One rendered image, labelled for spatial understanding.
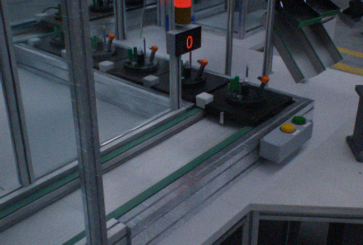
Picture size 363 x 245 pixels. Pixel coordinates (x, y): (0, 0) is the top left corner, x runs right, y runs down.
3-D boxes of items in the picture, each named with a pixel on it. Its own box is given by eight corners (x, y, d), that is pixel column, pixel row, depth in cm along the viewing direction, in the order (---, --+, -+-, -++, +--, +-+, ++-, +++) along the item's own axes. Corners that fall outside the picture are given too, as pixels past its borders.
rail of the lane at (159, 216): (311, 126, 172) (315, 97, 167) (133, 263, 111) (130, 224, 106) (298, 121, 175) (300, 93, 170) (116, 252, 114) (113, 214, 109)
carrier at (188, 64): (231, 84, 183) (233, 53, 178) (191, 105, 166) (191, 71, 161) (182, 70, 197) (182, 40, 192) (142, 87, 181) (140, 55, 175)
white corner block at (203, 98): (213, 105, 166) (214, 94, 164) (205, 110, 163) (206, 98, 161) (202, 101, 169) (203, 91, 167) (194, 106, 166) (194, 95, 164)
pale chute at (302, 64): (318, 75, 182) (326, 69, 178) (295, 83, 174) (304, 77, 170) (281, 12, 187) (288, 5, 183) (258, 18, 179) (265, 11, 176)
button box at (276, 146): (311, 137, 156) (313, 120, 153) (278, 164, 141) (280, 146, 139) (292, 131, 160) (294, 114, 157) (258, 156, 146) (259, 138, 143)
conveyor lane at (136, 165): (289, 125, 172) (292, 100, 168) (114, 250, 114) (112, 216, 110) (224, 103, 189) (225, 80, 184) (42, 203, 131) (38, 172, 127)
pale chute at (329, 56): (335, 64, 192) (343, 59, 188) (315, 72, 184) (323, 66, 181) (300, 5, 197) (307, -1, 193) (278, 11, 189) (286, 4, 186)
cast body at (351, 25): (358, 27, 175) (368, 11, 170) (351, 29, 172) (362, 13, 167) (341, 13, 178) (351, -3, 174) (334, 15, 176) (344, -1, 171)
